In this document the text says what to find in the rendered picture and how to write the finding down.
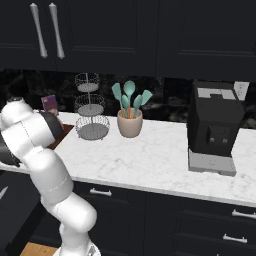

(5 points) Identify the dark drawer front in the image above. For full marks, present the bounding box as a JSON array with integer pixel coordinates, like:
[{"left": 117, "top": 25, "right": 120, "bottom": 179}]
[
  {"left": 177, "top": 199, "right": 256, "bottom": 238},
  {"left": 73, "top": 181, "right": 147, "bottom": 206},
  {"left": 171, "top": 226, "right": 256, "bottom": 256}
]

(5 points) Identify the silver drawer handle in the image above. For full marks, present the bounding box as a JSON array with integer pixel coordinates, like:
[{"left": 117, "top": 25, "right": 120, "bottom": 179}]
[
  {"left": 231, "top": 208, "right": 256, "bottom": 220},
  {"left": 222, "top": 233, "right": 249, "bottom": 245},
  {"left": 88, "top": 187, "right": 113, "bottom": 198}
]

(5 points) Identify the beige utensil pot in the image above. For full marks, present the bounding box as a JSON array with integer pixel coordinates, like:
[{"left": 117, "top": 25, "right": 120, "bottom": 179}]
[{"left": 116, "top": 107, "right": 144, "bottom": 139}]

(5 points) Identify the small teal spoon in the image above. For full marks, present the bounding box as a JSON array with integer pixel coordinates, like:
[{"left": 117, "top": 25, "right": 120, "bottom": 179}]
[{"left": 121, "top": 94, "right": 131, "bottom": 118}]

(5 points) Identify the teal angled spatula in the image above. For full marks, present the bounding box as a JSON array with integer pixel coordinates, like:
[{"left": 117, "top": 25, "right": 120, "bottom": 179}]
[{"left": 139, "top": 89, "right": 154, "bottom": 108}]

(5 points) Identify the three-tier wire stand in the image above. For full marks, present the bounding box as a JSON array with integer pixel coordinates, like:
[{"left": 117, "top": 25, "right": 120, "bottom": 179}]
[{"left": 73, "top": 72, "right": 111, "bottom": 142}]

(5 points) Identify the teal round spoon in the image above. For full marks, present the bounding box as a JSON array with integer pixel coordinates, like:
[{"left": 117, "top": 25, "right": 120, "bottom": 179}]
[{"left": 123, "top": 80, "right": 137, "bottom": 118}]

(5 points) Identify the dark cupboard door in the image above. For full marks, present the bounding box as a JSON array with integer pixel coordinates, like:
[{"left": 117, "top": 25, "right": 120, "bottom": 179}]
[
  {"left": 155, "top": 0, "right": 256, "bottom": 83},
  {"left": 0, "top": 0, "right": 57, "bottom": 72},
  {"left": 46, "top": 0, "right": 160, "bottom": 78},
  {"left": 87, "top": 199, "right": 146, "bottom": 256}
]

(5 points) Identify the dark upper cupboard door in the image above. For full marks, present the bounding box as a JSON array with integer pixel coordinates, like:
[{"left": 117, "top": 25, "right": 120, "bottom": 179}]
[
  {"left": 0, "top": 0, "right": 57, "bottom": 72},
  {"left": 46, "top": 0, "right": 160, "bottom": 78},
  {"left": 155, "top": 0, "right": 256, "bottom": 83}
]

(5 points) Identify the silver cupboard door handle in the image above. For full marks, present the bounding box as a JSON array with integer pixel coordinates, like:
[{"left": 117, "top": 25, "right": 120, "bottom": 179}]
[
  {"left": 48, "top": 2, "right": 66, "bottom": 60},
  {"left": 29, "top": 2, "right": 49, "bottom": 59}
]

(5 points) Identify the brown cutting board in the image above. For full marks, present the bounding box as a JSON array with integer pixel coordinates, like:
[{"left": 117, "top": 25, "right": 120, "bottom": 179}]
[{"left": 46, "top": 123, "right": 75, "bottom": 151}]

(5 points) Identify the purple box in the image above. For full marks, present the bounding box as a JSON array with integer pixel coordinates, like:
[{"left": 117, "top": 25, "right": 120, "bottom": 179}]
[{"left": 40, "top": 94, "right": 60, "bottom": 116}]

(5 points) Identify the teal narrow spatula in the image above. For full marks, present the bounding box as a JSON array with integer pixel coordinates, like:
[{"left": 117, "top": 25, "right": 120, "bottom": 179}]
[{"left": 132, "top": 94, "right": 144, "bottom": 119}]

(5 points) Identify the black coffee machine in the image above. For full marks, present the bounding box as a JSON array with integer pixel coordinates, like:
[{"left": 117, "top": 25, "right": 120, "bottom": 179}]
[{"left": 186, "top": 80, "right": 246, "bottom": 177}]

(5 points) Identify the dark lower cupboard door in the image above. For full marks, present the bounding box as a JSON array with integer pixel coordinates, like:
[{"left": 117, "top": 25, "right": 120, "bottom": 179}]
[{"left": 87, "top": 199, "right": 146, "bottom": 256}]

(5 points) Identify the teal spatula with flat blade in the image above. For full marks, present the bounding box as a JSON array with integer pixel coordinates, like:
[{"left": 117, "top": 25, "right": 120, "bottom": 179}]
[{"left": 111, "top": 82, "right": 126, "bottom": 118}]

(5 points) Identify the dark appliance front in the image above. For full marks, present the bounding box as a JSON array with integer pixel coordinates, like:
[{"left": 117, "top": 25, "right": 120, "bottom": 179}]
[{"left": 0, "top": 169, "right": 47, "bottom": 256}]

